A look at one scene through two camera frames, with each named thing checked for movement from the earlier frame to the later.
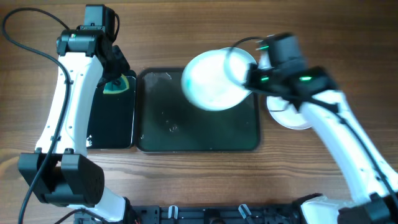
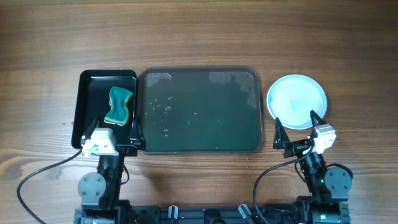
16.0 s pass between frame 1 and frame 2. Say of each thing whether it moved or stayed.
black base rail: stayed
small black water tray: stayed
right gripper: moved
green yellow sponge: moved
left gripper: moved
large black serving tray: stayed
